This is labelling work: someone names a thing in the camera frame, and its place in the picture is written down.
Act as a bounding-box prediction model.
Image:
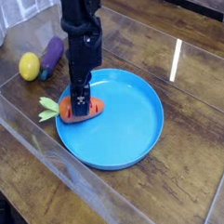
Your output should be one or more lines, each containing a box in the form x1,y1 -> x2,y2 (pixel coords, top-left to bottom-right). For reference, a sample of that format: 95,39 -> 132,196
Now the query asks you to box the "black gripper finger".
70,85 -> 91,117

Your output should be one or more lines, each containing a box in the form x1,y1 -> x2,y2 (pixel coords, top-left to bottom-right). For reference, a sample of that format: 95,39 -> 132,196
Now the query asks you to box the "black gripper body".
67,27 -> 102,86

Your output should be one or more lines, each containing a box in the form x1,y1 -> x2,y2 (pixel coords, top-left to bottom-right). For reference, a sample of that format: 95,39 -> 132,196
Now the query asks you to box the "orange toy carrot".
39,96 -> 105,124

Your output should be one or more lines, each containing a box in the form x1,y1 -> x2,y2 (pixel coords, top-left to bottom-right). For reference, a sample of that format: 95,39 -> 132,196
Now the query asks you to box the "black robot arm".
60,0 -> 102,117

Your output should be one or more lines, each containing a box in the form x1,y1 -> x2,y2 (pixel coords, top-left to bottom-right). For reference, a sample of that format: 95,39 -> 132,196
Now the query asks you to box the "blue round tray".
56,68 -> 165,171

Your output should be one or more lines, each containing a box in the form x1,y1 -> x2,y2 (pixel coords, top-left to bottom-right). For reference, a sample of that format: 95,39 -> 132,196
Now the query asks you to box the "purple toy eggplant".
40,36 -> 64,80

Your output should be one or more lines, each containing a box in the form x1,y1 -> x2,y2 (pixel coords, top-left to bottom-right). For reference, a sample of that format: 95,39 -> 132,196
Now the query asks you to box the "yellow toy lemon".
19,52 -> 40,81

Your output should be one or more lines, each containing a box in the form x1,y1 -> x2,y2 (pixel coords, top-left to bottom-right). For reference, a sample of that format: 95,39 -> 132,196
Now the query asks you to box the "clear acrylic barrier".
0,93 -> 156,224

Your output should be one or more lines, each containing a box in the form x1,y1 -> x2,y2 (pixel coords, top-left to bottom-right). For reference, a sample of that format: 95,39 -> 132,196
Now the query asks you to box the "grey white curtain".
0,0 -> 59,46

